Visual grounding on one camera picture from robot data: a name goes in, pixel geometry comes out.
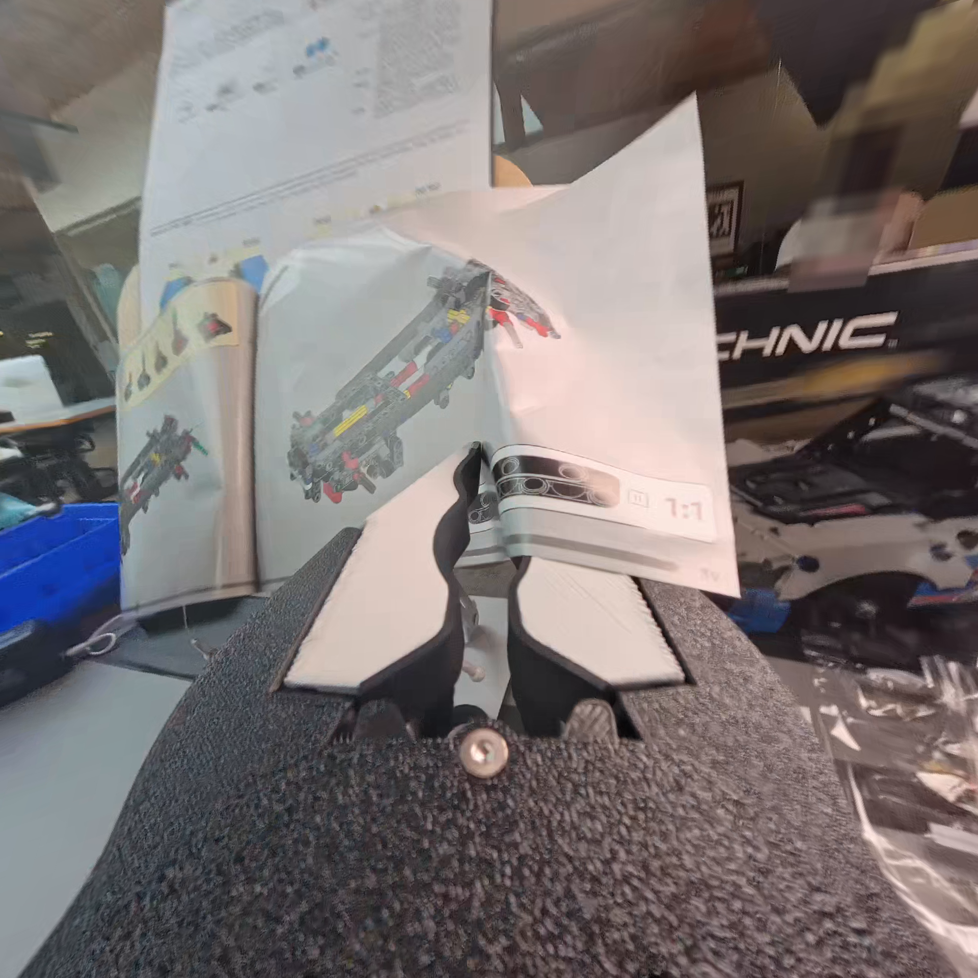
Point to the blue plastic bin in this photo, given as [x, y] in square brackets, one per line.
[53, 565]

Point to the clear plastic bags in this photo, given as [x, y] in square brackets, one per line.
[901, 764]

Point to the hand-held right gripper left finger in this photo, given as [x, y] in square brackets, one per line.
[367, 611]

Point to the toy building instruction booklet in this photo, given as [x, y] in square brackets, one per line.
[344, 344]

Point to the wooden background table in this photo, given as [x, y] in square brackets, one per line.
[76, 412]

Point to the grey desk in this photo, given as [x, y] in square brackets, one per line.
[61, 802]

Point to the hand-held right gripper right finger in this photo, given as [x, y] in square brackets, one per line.
[596, 634]

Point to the black toy set box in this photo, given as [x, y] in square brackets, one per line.
[840, 367]

